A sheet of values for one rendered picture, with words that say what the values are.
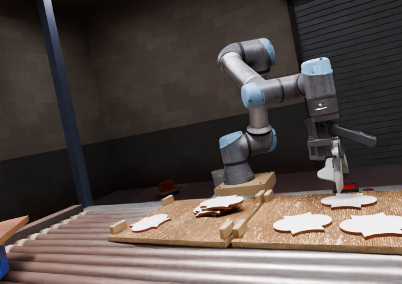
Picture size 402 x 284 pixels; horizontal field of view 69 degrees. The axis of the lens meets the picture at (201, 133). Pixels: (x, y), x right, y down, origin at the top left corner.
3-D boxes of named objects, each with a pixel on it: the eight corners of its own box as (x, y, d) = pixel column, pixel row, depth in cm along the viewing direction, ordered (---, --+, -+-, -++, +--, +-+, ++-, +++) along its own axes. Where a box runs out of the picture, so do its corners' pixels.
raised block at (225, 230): (229, 229, 78) (227, 219, 77) (235, 229, 77) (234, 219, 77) (219, 239, 72) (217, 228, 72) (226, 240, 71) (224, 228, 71)
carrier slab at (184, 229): (173, 204, 121) (172, 200, 121) (268, 201, 101) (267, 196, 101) (108, 241, 91) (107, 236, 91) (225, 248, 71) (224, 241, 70)
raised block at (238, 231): (241, 229, 76) (240, 219, 76) (248, 229, 75) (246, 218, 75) (233, 239, 71) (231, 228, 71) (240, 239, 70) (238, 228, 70)
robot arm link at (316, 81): (319, 61, 85) (335, 54, 77) (325, 98, 85) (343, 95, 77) (293, 66, 84) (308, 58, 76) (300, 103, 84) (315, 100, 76)
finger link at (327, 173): (319, 194, 77) (318, 161, 81) (344, 193, 74) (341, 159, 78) (316, 190, 75) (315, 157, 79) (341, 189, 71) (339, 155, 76)
